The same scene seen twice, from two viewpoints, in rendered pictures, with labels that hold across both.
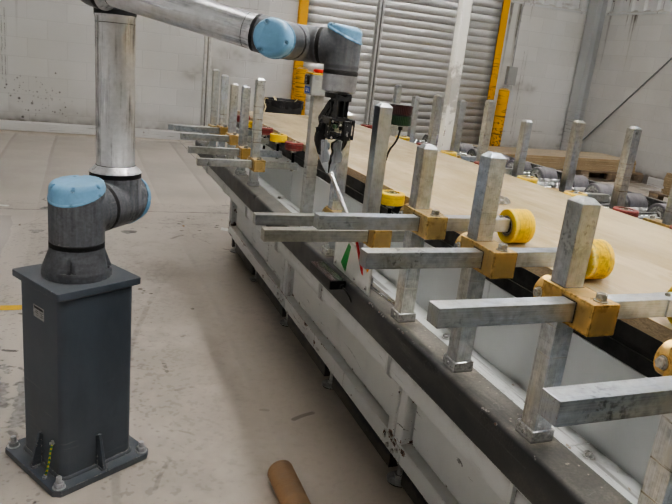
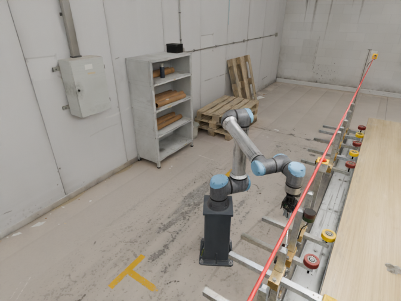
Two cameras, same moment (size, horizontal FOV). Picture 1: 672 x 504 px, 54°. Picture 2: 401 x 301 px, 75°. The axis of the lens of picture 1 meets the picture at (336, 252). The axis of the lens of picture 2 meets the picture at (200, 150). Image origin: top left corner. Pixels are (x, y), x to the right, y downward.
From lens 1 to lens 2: 1.24 m
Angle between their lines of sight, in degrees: 53
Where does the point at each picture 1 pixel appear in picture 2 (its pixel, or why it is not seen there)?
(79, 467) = (209, 258)
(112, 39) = not seen: hidden behind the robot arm
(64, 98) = (335, 74)
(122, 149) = (237, 170)
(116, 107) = (236, 156)
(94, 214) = (219, 192)
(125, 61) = not seen: hidden behind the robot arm
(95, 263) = (219, 205)
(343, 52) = (290, 178)
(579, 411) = not seen: outside the picture
